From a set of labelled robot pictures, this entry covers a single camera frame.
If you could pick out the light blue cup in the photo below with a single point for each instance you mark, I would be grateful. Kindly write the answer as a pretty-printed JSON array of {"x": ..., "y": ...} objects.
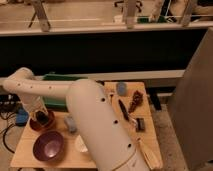
[{"x": 121, "y": 88}]

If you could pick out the reddish brown bowl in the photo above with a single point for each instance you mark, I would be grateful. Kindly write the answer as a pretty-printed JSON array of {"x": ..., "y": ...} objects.
[{"x": 36, "y": 126}]

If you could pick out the brown pine cone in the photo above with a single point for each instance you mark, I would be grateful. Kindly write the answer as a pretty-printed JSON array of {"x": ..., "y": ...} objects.
[{"x": 137, "y": 100}]

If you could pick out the yellowish white scrub brush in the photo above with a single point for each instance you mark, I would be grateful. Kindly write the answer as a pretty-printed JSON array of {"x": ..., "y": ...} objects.
[{"x": 149, "y": 156}]

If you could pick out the green plastic tray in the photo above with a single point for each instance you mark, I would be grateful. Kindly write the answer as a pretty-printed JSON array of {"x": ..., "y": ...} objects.
[{"x": 54, "y": 104}]

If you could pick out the light blue crumpled cloth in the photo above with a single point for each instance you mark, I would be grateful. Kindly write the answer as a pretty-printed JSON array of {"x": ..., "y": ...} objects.
[{"x": 69, "y": 122}]

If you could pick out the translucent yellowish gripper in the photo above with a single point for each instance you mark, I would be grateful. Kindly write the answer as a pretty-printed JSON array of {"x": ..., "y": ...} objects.
[{"x": 42, "y": 110}]

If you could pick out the purple bowl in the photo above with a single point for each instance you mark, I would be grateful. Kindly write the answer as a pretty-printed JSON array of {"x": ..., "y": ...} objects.
[{"x": 48, "y": 146}]

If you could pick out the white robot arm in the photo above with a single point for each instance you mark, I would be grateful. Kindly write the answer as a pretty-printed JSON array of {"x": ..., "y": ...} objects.
[{"x": 107, "y": 141}]

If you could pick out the white plastic cup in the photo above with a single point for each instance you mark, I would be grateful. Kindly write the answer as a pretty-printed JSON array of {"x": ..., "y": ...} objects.
[{"x": 80, "y": 145}]

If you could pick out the blue sponge beside table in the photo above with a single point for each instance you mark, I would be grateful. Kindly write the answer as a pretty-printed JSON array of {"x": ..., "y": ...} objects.
[{"x": 21, "y": 118}]

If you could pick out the black eraser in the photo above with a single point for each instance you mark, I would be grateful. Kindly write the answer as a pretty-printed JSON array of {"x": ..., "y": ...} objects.
[{"x": 42, "y": 118}]

